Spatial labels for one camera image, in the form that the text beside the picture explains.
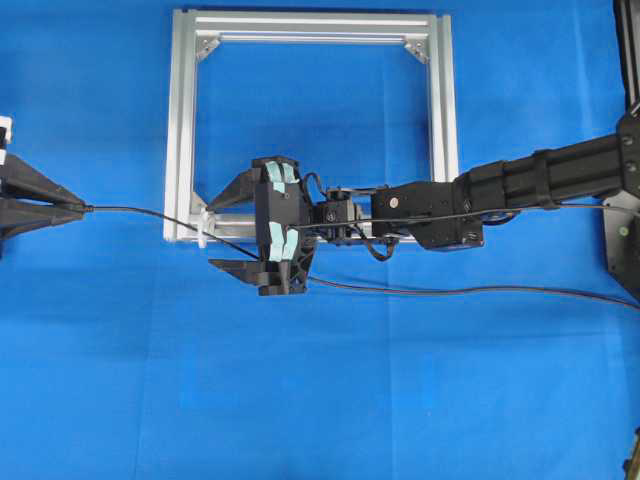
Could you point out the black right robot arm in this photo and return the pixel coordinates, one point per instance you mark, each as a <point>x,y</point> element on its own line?
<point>437,215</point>

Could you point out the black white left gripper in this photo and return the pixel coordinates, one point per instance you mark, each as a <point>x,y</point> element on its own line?
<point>20,181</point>

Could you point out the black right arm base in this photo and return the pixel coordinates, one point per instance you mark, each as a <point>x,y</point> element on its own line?
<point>621,233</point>

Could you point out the square aluminium extrusion frame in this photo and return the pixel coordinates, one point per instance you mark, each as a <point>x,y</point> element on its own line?
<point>197,33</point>

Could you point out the blue mesh table mat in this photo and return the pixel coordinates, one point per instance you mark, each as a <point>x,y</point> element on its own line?
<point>127,357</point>

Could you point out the black right gripper taped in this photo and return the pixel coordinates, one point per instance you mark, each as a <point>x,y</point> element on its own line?
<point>281,208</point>

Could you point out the black rail at right edge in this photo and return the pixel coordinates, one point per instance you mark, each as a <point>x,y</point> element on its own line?
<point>627,30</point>

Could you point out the yellow black object bottom right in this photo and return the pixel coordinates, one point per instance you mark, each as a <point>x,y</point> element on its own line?
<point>631,465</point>

